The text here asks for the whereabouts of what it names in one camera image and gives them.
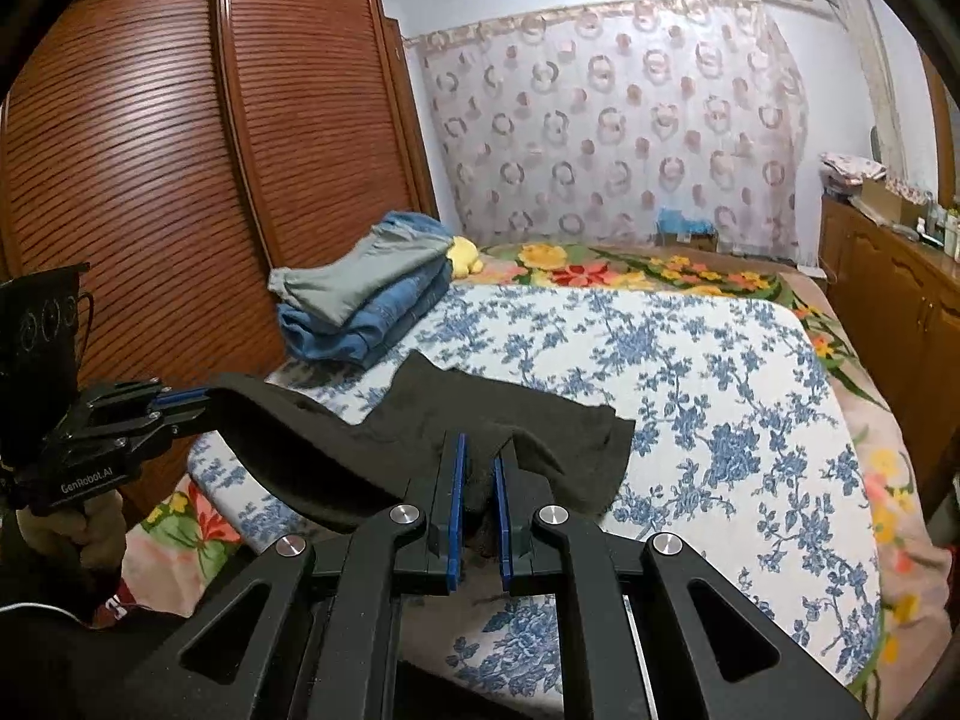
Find person's left hand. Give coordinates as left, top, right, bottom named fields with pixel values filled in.
left=15, top=493, right=128, bottom=586

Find yellow plush toy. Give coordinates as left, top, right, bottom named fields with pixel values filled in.
left=446, top=235, right=485, bottom=276

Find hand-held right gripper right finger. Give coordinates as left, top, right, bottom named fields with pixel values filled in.
left=491, top=441, right=871, bottom=720

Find sheer circle-patterned curtain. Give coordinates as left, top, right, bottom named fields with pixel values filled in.
left=409, top=0, right=811, bottom=263

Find colourful flowered blanket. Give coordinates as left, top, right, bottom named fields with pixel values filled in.
left=124, top=240, right=957, bottom=706

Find grey pants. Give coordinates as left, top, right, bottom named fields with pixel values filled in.
left=268, top=229, right=451, bottom=325

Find cardboard box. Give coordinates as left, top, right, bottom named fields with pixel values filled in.
left=859, top=176, right=931, bottom=224

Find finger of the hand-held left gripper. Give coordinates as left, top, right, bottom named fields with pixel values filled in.
left=112, top=420, right=218, bottom=458
left=82, top=379, right=218, bottom=421

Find black pants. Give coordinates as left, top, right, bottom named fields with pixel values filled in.
left=210, top=349, right=637, bottom=563

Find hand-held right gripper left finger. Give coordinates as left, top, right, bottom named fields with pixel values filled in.
left=124, top=431, right=473, bottom=720

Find white wrapped pipe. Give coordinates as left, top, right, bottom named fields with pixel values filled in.
left=821, top=0, right=908, bottom=166

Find folded printed cloth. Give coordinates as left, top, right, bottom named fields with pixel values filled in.
left=819, top=151, right=886, bottom=192

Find blue bag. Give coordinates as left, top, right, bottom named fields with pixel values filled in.
left=658, top=206, right=713, bottom=237

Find blue floral white quilt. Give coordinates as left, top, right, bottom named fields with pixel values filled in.
left=187, top=283, right=882, bottom=713

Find wooden louvered wardrobe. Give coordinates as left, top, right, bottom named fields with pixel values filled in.
left=0, top=0, right=443, bottom=511

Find wooden sideboard cabinet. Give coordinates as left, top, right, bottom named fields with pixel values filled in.
left=817, top=191, right=960, bottom=533

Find group of toiletry bottles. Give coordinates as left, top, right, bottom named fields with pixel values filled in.
left=919, top=195, right=960, bottom=256

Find blue jeans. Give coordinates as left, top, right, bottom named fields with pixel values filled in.
left=276, top=211, right=455, bottom=372

